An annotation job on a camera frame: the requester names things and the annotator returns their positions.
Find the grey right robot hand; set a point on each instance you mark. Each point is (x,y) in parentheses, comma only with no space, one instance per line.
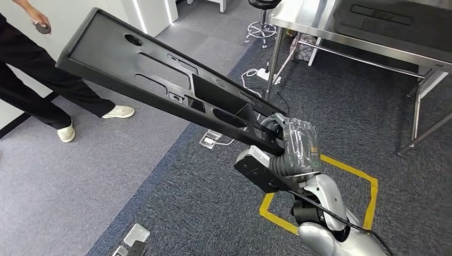
(302,148)

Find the person's hand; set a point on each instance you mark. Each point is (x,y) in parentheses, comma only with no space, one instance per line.
(37,17)

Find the black round controller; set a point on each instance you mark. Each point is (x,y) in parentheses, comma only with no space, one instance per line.
(44,29)

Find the black plastic plate holder part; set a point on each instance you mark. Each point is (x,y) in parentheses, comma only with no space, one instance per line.
(99,46)

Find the person's forearm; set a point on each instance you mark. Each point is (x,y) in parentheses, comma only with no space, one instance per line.
(23,4)

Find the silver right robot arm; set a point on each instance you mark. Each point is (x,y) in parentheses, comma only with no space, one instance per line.
(326,201)

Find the stainless steel workbench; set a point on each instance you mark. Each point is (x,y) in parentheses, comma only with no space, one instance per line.
(303,17)

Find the person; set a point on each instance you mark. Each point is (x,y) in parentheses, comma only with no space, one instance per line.
(28,60)

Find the white power strip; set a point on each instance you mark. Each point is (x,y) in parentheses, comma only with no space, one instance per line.
(266,75)

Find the yellow floor tape square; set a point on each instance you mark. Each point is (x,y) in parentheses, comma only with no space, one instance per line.
(373,201)

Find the silver floor socket plate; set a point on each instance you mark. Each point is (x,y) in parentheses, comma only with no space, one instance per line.
(137,234)
(120,251)
(210,141)

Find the white furniture leg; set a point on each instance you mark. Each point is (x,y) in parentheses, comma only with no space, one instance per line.
(314,52)
(221,4)
(432,82)

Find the patterned bag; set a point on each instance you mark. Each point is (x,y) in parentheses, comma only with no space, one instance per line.
(303,49)

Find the white cabinet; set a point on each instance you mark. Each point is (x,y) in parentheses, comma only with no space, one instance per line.
(155,14)

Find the black stool chrome base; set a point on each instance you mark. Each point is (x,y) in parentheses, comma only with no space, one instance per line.
(263,28)

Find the large black plastic panel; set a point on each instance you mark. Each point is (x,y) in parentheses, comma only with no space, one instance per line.
(388,32)

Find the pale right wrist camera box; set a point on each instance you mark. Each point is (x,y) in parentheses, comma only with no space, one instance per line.
(252,154)

